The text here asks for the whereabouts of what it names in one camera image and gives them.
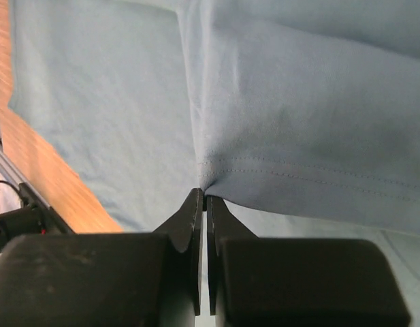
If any grey blue t shirt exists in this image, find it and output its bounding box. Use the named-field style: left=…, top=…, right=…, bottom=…
left=7, top=0, right=420, bottom=327

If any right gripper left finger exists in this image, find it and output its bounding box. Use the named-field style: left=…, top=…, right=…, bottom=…
left=0, top=189, right=204, bottom=326

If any aluminium front frame rail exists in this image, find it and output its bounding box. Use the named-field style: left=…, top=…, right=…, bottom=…
left=0, top=143, right=27, bottom=185

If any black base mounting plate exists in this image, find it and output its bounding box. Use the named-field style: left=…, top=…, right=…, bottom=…
left=0, top=180, right=74, bottom=253

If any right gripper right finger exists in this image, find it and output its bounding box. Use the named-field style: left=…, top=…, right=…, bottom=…
left=206, top=196, right=411, bottom=326

